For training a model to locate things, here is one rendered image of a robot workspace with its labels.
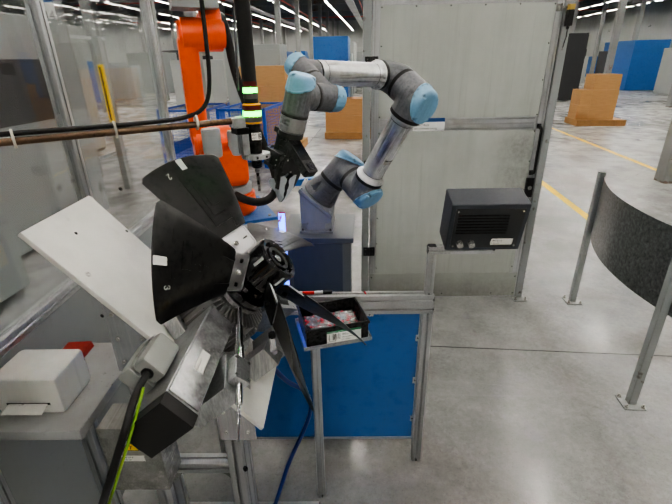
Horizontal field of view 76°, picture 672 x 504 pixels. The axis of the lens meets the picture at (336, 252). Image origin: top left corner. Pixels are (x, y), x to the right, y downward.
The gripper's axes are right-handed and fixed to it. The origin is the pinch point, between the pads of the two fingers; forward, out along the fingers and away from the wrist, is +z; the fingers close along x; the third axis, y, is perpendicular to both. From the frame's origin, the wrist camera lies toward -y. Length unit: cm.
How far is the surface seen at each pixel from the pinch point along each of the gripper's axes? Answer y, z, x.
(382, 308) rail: -25, 40, -38
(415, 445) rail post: -55, 103, -56
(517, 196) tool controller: -45, -14, -62
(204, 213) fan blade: -2.8, -1.5, 28.4
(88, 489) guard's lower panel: 13, 114, 53
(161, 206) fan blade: -17, -14, 48
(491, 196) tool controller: -39, -11, -57
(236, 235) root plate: -9.6, 2.2, 23.1
